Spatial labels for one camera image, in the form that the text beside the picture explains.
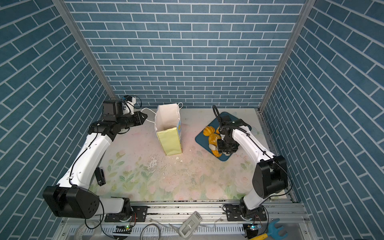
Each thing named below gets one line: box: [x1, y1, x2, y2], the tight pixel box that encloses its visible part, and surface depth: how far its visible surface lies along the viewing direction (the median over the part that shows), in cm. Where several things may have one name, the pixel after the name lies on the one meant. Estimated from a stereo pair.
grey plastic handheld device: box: [178, 211, 202, 240], surface depth 69 cm
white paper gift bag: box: [154, 102, 183, 156], surface depth 89 cm
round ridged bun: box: [203, 126, 215, 137], surface depth 106 cm
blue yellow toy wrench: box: [249, 218, 288, 240], surface depth 69 cm
